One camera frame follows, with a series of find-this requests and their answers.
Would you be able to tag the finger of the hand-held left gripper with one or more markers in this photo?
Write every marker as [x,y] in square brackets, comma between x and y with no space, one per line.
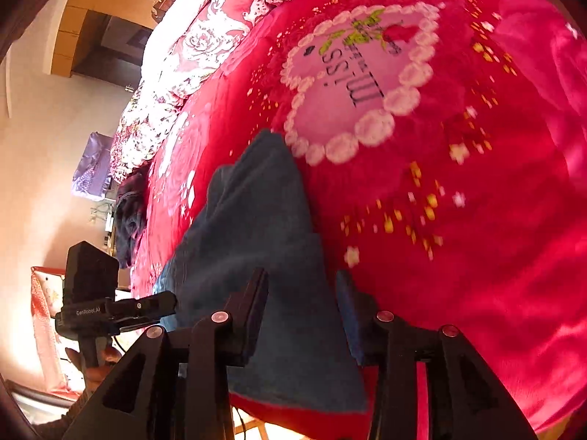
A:
[146,306]

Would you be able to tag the blue denim pants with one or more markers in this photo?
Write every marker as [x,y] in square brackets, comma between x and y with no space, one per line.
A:
[275,256]

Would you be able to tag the floral patterned quilt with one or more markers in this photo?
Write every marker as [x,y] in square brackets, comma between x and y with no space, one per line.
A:
[151,114]

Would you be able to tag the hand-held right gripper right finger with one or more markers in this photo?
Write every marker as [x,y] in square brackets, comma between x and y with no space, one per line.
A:
[351,316]

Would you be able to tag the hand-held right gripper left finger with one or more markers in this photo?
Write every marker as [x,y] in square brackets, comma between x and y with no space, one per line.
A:
[254,311]

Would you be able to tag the purple covered appliance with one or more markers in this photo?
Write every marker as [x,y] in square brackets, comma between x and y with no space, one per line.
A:
[94,167]

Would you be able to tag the white fleece blanket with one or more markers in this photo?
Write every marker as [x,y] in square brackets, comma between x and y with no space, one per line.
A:
[179,18]

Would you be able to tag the black fuzzy garment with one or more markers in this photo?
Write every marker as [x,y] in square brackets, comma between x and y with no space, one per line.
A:
[130,215]

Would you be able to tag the red floral bed blanket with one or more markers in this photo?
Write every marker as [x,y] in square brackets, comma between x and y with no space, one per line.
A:
[435,192]

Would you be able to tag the cartoon panel storage cabinet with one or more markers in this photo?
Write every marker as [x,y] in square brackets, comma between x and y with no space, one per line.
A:
[46,325]

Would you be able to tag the person's left hand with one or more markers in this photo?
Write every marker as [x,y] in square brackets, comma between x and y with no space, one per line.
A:
[98,369]

